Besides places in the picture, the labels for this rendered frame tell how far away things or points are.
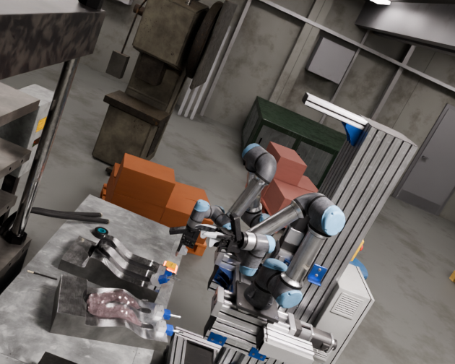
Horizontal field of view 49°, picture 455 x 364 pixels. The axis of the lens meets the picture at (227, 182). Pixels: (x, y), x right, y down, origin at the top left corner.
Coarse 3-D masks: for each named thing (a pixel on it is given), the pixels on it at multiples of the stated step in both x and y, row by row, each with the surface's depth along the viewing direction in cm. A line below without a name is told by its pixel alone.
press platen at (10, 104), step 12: (0, 84) 218; (0, 96) 206; (12, 96) 212; (24, 96) 218; (0, 108) 195; (12, 108) 200; (24, 108) 208; (36, 108) 223; (0, 120) 189; (12, 120) 201
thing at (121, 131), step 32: (160, 0) 520; (192, 0) 566; (160, 32) 530; (192, 32) 541; (224, 32) 582; (160, 64) 544; (192, 64) 537; (128, 96) 587; (160, 96) 592; (128, 128) 563; (160, 128) 608
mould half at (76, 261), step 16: (80, 240) 261; (64, 256) 243; (80, 256) 248; (96, 256) 241; (112, 256) 249; (128, 256) 261; (80, 272) 242; (96, 272) 242; (112, 272) 241; (144, 272) 255; (128, 288) 244; (144, 288) 243
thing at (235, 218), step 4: (232, 216) 197; (236, 216) 196; (232, 220) 197; (236, 220) 196; (232, 224) 199; (236, 224) 197; (232, 228) 201; (236, 228) 198; (236, 232) 198; (240, 232) 199; (236, 236) 199; (240, 236) 200; (236, 240) 200
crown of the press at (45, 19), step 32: (0, 0) 143; (32, 0) 166; (64, 0) 196; (96, 0) 208; (0, 32) 131; (32, 32) 152; (64, 32) 178; (96, 32) 216; (0, 64) 139; (32, 64) 162
